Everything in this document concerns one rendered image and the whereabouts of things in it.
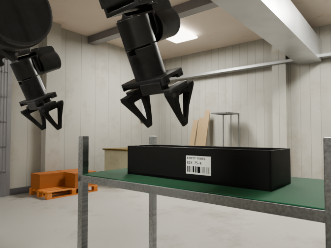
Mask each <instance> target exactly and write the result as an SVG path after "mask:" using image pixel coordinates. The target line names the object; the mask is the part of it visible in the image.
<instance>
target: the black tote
mask: <svg viewBox="0 0 331 248"><path fill-rule="evenodd" d="M128 174H134V175H142V176H149V177H157V178H165V179H173V180H181V181H189V182H196V183H204V184H212V185H220V186H231V187H238V188H246V189H254V190H262V191H270V192H272V191H274V190H276V189H279V188H281V187H284V186H286V185H289V184H290V183H291V157H290V148H257V147H222V146H186V145H134V146H128Z"/></svg>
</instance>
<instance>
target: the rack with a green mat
mask: <svg viewBox="0 0 331 248"><path fill-rule="evenodd" d="M323 149H324V180H322V179H310V178H299V177H291V183H290V184H289V185H286V186H284V187H281V188H279V189H276V190H274V191H272V192H270V191H262V190H254V189H246V188H238V187H231V186H220V185H212V184H204V183H196V182H189V181H181V180H173V179H165V178H157V177H149V176H142V175H134V174H128V168H123V169H115V170H107V171H98V172H91V173H89V137H88V136H79V141H78V223H77V248H88V183H90V184H96V185H101V186H109V187H115V188H121V189H127V190H133V191H139V192H145V193H148V194H149V248H157V195H162V196H168V197H174V198H179V199H185V200H191V201H197V202H202V203H208V204H214V205H220V206H226V207H232V208H238V209H244V210H250V211H255V212H261V213H267V214H273V215H279V216H284V217H292V218H298V219H304V220H309V221H315V222H321V223H325V239H326V248H331V137H324V138H323Z"/></svg>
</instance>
